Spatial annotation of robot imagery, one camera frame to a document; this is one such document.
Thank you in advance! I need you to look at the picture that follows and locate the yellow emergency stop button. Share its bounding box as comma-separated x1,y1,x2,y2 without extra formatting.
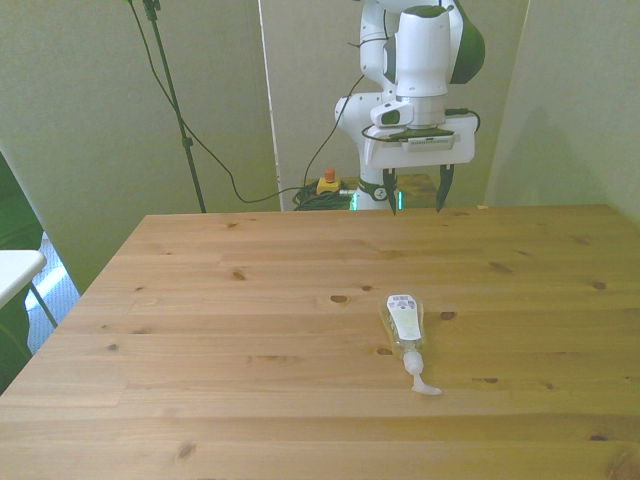
317,168,343,197

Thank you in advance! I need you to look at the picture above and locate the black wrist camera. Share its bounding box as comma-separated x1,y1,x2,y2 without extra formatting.
388,126,457,150

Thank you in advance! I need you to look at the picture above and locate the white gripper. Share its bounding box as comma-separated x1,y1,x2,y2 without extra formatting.
362,114,477,217

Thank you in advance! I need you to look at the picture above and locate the thin black cable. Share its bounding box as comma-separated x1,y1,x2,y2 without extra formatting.
121,0,371,204

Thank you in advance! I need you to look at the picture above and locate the coiled dark cable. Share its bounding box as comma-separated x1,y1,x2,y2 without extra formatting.
291,182,359,213

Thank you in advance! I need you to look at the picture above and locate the clear sanitizer pump bottle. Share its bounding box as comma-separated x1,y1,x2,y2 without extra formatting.
378,293,444,397

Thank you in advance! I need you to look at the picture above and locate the white office desk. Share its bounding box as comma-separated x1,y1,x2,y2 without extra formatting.
0,249,59,331

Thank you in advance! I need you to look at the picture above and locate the black tripod stand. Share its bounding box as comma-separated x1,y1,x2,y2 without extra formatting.
141,0,208,214

